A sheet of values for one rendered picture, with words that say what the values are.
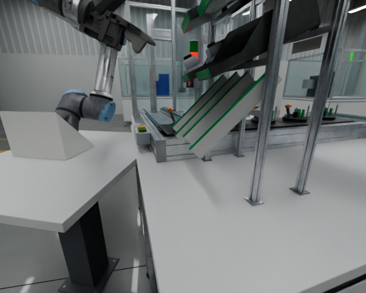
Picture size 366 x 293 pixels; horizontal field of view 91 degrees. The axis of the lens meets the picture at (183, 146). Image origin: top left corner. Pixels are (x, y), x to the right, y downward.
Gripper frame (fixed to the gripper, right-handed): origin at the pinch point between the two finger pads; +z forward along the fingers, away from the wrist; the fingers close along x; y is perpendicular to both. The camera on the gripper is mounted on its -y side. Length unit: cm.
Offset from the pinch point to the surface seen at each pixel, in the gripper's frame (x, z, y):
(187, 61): 0.6, 12.5, 0.8
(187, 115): -5.7, 21.4, 17.2
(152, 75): -132, -3, 4
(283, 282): 46, 38, 32
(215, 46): 2.2, 18.6, -6.8
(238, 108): 21.6, 26.8, 8.4
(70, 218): 24, -1, 51
